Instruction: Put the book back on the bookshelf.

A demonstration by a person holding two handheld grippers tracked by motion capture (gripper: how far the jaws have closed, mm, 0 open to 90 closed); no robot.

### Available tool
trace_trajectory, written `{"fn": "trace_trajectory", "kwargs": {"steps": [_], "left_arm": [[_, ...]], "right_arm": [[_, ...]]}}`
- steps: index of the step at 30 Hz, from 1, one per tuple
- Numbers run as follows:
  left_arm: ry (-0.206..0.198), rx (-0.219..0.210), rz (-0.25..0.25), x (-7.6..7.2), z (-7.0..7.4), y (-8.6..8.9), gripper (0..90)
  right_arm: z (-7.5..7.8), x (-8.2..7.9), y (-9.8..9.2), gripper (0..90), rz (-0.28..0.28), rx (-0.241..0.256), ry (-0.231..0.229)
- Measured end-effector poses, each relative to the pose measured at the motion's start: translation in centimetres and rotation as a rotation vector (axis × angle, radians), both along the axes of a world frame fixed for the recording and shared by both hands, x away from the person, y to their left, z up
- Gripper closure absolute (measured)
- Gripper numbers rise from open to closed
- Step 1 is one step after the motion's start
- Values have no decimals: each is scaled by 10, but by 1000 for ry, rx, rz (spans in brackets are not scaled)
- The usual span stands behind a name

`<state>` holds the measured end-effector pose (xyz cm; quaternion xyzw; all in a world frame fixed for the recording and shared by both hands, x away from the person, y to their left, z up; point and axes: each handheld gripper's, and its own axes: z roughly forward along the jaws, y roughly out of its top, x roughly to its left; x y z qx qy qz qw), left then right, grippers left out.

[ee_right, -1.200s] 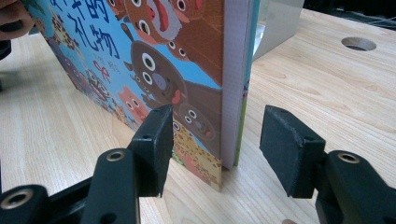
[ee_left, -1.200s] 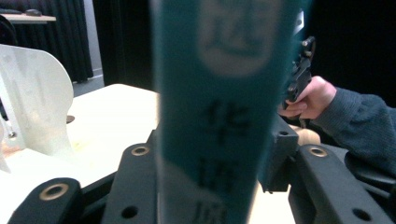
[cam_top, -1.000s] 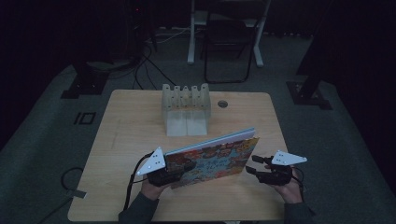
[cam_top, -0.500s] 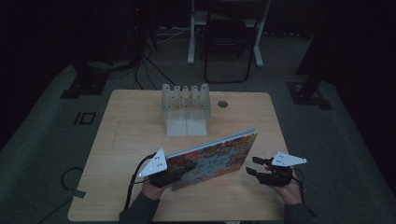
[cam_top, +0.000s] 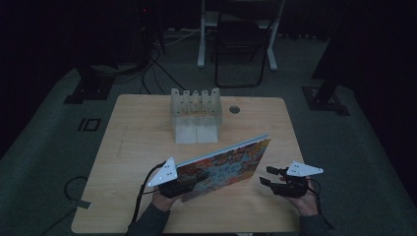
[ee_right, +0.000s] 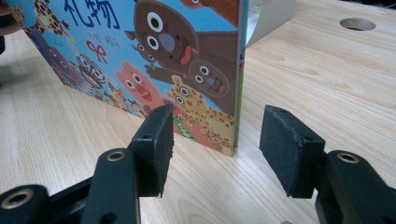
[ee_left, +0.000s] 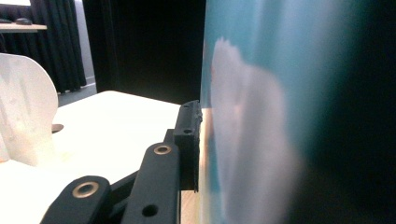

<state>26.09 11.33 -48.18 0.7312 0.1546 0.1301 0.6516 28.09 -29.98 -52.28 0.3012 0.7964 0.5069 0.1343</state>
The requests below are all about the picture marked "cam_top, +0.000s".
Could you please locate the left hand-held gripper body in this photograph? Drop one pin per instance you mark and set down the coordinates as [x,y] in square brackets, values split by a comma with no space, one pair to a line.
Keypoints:
[167,178]

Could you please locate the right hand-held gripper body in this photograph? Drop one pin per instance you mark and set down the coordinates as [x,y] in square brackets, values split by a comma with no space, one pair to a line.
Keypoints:
[295,185]

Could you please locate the colourful cartoon animal picture book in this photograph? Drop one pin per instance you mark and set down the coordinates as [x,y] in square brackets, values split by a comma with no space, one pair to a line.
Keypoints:
[226,165]

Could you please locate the person's right hand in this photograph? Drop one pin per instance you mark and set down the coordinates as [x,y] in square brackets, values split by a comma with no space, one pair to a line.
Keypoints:
[306,201]

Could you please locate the person's left hand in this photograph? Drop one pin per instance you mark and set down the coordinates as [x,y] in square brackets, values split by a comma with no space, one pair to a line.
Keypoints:
[163,201]

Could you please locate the translucent plastic book rack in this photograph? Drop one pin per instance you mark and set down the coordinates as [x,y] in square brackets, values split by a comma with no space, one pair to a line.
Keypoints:
[195,113]

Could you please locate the round grey table grommet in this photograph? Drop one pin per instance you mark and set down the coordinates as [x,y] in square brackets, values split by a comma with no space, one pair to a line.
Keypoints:
[234,109]

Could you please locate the black stand with base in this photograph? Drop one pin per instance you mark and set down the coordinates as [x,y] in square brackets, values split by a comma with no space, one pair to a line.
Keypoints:
[326,98]
[90,88]

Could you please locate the grey tape strip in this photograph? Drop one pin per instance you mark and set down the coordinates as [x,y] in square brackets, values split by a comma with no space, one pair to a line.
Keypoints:
[81,204]

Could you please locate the black folding chair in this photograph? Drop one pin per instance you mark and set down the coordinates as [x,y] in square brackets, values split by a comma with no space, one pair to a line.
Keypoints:
[241,36]

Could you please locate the white desk frame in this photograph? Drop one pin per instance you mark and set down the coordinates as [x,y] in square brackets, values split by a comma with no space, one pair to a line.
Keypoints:
[272,49]

